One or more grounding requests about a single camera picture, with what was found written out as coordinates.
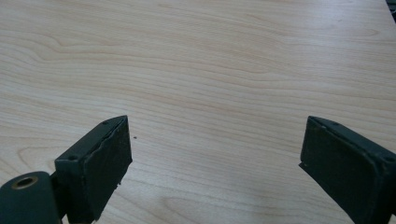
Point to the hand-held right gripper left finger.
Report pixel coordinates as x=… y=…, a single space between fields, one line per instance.
x=93 y=168

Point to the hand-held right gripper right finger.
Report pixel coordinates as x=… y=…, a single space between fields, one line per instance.
x=348 y=168

